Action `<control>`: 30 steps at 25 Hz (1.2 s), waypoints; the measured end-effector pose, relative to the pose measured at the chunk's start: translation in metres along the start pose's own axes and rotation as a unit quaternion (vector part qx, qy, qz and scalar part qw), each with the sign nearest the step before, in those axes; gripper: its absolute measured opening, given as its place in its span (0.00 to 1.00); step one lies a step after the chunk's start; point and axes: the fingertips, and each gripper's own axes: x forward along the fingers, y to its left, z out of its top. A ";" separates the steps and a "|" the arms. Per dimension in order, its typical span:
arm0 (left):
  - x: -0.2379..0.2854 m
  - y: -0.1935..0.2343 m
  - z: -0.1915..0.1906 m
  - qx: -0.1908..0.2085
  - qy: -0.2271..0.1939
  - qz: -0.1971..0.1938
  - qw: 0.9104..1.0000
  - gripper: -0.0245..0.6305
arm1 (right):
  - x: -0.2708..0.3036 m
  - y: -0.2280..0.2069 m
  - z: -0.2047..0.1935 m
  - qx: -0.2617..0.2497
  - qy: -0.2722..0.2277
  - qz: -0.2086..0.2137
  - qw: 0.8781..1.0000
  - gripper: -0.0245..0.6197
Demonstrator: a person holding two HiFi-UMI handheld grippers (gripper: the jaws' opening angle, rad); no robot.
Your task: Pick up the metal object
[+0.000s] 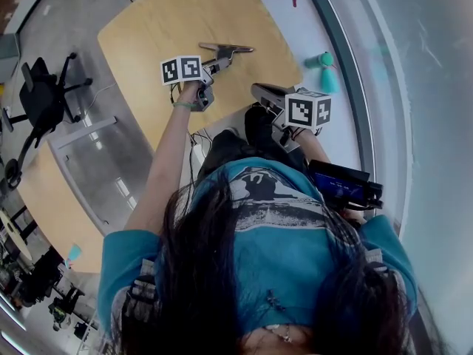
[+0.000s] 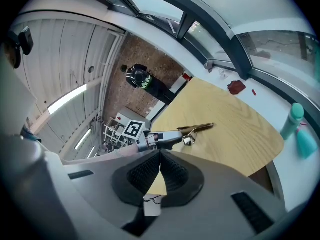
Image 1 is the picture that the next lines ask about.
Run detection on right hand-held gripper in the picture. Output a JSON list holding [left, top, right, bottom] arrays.
[[250, 82, 333, 154]]

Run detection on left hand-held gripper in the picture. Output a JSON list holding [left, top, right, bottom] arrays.
[[160, 41, 255, 113]]

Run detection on person's left forearm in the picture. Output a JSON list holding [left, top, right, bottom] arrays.
[[123, 101, 194, 233]]

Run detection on person's right forearm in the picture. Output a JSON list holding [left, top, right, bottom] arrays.
[[295, 129, 333, 166]]

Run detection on person's left hand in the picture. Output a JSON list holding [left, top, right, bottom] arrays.
[[175, 81, 203, 107]]

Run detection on person's black trousers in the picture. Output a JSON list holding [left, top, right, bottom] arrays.
[[197, 104, 310, 172]]

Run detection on black device with blue screen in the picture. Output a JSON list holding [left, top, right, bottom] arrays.
[[307, 158, 384, 211]]

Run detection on black office chair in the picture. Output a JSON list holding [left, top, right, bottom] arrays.
[[1, 52, 94, 191]]

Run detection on blue printed t-shirt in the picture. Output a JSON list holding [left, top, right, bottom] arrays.
[[98, 157, 419, 333]]

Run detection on wooden desk with grey legs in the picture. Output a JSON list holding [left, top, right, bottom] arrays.
[[16, 115, 118, 275]]

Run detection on dark cross pendant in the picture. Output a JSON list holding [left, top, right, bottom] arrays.
[[266, 289, 287, 313]]

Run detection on small teal object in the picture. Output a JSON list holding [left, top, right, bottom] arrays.
[[64, 243, 83, 270]]

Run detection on light wooden pedestal table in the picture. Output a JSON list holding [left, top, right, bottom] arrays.
[[97, 0, 304, 152]]

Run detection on dark window frame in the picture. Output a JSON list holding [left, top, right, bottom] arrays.
[[301, 0, 376, 179]]

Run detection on white cable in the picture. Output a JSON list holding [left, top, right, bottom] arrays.
[[86, 82, 118, 107]]

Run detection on black cable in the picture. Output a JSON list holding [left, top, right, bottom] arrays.
[[186, 131, 214, 189]]

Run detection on grey harness strap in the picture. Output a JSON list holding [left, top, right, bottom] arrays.
[[123, 258, 159, 320], [364, 248, 392, 275]]

